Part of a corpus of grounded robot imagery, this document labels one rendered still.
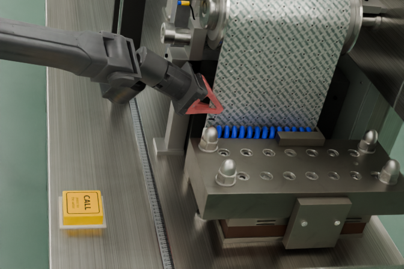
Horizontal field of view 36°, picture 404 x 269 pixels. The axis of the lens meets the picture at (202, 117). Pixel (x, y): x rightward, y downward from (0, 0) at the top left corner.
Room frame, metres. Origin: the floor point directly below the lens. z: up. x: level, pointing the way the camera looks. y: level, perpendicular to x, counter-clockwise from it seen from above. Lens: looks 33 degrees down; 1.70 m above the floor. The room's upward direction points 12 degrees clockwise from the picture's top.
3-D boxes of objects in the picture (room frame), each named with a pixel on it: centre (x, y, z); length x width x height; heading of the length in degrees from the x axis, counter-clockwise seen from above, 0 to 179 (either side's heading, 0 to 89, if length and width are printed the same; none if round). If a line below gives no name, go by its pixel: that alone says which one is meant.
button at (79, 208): (0.83, 0.18, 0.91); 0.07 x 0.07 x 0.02; 19
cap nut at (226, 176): (0.85, -0.06, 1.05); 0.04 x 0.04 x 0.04
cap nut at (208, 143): (0.93, -0.02, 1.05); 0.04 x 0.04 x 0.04
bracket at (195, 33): (1.08, 0.06, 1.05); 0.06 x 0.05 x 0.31; 109
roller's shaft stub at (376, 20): (1.15, -0.27, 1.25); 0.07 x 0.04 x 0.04; 109
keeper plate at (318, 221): (0.86, -0.24, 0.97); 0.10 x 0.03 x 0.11; 109
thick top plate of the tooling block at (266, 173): (0.94, -0.20, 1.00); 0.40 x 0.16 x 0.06; 109
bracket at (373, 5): (1.15, -0.27, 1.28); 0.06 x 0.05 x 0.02; 109
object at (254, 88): (1.04, -0.12, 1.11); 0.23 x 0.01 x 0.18; 109
